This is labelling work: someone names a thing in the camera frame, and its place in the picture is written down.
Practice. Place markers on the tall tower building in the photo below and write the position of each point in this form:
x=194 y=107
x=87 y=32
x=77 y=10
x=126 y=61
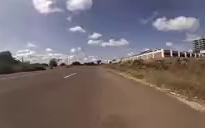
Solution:
x=200 y=44

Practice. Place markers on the brown asphalt road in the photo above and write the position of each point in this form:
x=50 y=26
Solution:
x=96 y=100

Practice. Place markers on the long low pale building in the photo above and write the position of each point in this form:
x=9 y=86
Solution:
x=163 y=54

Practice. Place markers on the dry grass verge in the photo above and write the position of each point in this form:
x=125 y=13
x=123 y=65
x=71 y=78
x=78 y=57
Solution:
x=180 y=75

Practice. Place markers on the pale kerb strip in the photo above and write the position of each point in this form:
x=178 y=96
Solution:
x=176 y=96

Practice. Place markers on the row of dark trees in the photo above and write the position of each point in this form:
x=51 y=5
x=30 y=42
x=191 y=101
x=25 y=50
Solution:
x=6 y=63

